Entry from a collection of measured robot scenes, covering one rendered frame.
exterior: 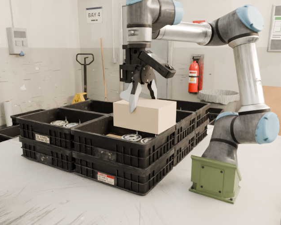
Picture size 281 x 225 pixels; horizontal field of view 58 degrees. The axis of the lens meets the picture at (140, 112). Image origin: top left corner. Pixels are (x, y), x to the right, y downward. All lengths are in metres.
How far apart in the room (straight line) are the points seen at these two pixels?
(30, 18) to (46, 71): 0.94
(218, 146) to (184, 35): 0.46
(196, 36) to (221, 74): 3.07
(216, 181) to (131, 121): 0.47
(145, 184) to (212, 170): 0.27
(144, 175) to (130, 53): 0.48
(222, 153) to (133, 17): 0.62
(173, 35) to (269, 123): 0.48
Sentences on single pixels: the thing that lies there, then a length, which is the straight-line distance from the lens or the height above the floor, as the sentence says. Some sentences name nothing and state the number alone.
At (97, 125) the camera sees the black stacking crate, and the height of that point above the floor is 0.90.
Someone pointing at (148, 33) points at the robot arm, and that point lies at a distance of 0.77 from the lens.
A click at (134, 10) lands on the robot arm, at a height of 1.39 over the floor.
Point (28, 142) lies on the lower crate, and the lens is 1.47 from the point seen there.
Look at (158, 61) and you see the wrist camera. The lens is 0.75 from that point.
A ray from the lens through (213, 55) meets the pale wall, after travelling 4.16.
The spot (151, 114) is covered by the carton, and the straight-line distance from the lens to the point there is 0.72.
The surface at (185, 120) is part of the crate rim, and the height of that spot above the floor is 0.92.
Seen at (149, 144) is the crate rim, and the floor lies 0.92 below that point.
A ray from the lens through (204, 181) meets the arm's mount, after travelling 1.10.
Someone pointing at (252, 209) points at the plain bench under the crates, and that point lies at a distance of 1.10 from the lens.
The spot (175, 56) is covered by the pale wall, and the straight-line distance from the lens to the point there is 4.38.
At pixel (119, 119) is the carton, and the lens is 0.79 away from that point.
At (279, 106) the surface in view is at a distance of 3.88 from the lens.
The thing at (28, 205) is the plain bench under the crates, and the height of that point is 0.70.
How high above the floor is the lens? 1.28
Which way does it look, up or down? 14 degrees down
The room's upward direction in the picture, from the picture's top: straight up
